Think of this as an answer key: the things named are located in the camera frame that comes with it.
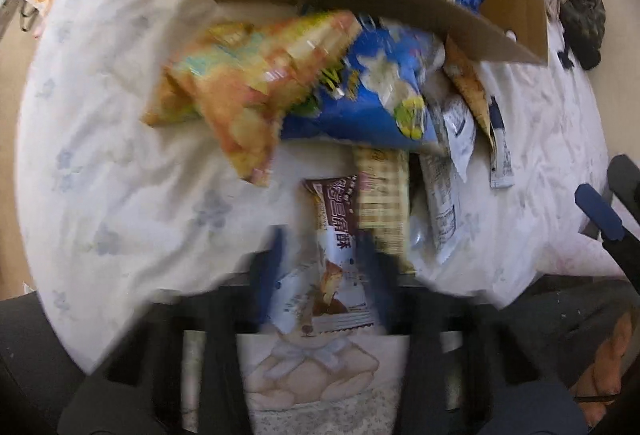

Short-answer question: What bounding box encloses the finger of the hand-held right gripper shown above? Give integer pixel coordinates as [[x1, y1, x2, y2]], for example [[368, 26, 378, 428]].
[[574, 154, 640, 296]]

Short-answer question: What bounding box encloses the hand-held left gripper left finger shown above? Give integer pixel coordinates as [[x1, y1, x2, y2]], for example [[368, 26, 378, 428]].
[[57, 225, 291, 435]]

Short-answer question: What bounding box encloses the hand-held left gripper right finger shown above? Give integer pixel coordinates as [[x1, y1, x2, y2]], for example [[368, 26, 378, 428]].
[[357, 230, 591, 435]]

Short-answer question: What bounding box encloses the brown white wafer packet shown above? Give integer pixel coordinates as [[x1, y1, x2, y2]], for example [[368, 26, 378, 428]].
[[270, 175, 376, 336]]

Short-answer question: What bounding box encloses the translucent pale snack packet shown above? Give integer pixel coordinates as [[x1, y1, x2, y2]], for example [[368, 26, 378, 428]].
[[407, 200, 438, 266]]

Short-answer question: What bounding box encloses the yellow checkered biscuit packet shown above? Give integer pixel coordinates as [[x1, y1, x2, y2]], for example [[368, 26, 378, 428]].
[[352, 147, 416, 276]]

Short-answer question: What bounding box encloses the long white snack packet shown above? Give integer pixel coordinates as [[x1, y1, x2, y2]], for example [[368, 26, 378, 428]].
[[420, 150, 463, 266]]

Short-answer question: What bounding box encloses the white navy snack packet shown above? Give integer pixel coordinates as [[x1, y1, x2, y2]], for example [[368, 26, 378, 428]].
[[487, 95, 516, 190]]

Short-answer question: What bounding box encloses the small white snack packet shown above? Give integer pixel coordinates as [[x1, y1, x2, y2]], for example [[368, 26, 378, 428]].
[[440, 95, 478, 183]]

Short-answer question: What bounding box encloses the blue popcorn bag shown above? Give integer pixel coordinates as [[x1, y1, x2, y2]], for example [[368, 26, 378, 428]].
[[280, 22, 448, 153]]

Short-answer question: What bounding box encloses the tan snack packet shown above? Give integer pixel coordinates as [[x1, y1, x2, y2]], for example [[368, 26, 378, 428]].
[[442, 37, 496, 150]]

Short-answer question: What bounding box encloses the orange yellow chip bag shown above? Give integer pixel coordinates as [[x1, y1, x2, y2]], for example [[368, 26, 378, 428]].
[[142, 10, 363, 188]]

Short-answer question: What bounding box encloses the person's leg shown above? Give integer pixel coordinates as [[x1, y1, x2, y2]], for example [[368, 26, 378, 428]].
[[500, 280, 640, 431]]

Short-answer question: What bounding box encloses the white floral bed sheet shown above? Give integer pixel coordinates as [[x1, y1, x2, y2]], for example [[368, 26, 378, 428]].
[[15, 0, 626, 435]]

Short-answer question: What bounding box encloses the dark fuzzy cloth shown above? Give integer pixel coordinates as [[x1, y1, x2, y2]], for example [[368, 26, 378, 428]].
[[555, 0, 608, 70]]

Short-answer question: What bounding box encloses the white tote bag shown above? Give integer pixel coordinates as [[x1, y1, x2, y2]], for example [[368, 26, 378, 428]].
[[17, 0, 56, 38]]

